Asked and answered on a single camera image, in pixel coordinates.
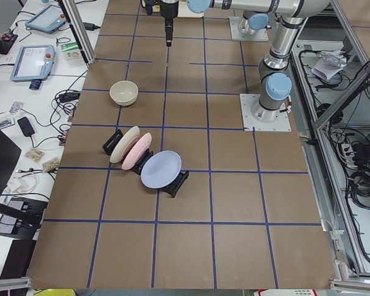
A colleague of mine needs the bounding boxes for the cream bowl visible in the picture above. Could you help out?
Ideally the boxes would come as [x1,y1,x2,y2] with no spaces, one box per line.
[109,80,139,106]

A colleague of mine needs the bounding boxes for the cream rectangular tray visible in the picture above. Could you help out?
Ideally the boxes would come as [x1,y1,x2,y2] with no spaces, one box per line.
[178,2,204,19]

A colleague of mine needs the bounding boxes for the green white small box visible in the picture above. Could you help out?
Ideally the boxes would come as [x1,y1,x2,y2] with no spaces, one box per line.
[60,42,82,61]

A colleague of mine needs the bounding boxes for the blue teach pendant far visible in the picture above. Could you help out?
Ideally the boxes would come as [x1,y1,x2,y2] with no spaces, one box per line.
[25,5,66,34]

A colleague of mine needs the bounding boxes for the blue teach pendant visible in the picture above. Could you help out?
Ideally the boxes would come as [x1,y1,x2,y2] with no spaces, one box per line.
[10,44,56,82]
[25,5,66,34]

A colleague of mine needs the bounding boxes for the cream plate in rack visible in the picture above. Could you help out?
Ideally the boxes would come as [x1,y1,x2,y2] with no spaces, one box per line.
[110,126,140,163]

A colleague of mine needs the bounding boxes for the blue teach pendant near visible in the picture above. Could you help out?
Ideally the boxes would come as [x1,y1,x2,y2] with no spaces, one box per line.
[10,44,56,82]

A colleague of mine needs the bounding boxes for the pink plate in rack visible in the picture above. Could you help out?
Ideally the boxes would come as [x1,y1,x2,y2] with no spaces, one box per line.
[121,133,152,170]

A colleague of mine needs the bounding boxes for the lavender plate in rack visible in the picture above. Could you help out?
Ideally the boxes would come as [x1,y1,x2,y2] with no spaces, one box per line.
[141,150,182,189]

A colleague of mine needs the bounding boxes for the crumpled white papers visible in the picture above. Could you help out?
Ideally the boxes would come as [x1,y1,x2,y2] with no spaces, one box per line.
[311,49,347,81]

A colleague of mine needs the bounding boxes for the black dish rack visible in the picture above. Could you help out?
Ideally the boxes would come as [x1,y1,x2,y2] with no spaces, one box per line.
[102,130,189,197]

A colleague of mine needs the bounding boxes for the black power adapter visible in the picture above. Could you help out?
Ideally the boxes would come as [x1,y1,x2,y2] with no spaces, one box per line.
[17,117,35,137]

